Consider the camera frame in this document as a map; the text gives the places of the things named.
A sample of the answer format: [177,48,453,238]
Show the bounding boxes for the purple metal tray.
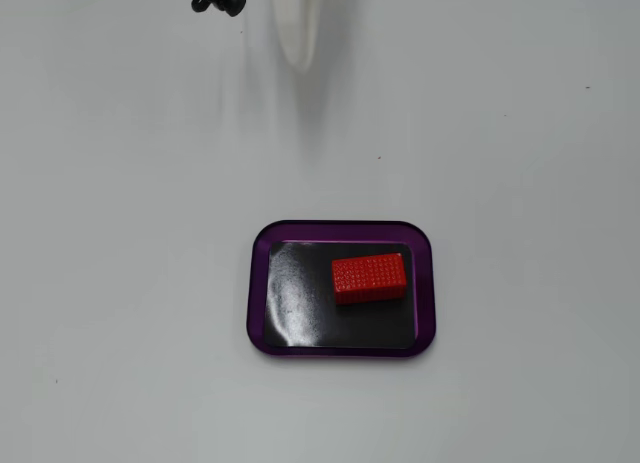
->
[245,219,437,360]

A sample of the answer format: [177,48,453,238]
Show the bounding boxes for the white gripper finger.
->
[267,0,321,75]

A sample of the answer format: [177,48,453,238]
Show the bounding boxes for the red studded block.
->
[331,252,404,306]

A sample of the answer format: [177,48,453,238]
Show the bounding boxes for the black cable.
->
[190,0,248,17]

